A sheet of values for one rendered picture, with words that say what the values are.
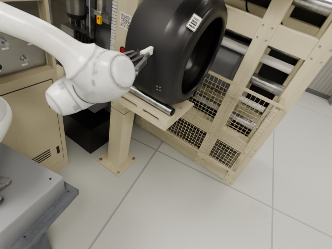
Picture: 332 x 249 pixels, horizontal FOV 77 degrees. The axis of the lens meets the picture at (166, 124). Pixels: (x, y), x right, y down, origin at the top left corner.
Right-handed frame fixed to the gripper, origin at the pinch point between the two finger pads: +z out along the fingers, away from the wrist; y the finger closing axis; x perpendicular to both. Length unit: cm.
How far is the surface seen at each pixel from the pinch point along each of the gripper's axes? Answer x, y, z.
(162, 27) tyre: -7.5, -0.4, 8.8
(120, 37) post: 14.4, 34.6, 22.6
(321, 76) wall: 144, -122, 394
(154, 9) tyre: -11.3, 6.6, 12.4
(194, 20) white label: -12.0, -10.1, 15.6
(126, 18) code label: 3.2, 32.0, 24.1
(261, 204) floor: 134, -96, 64
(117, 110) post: 64, 32, 16
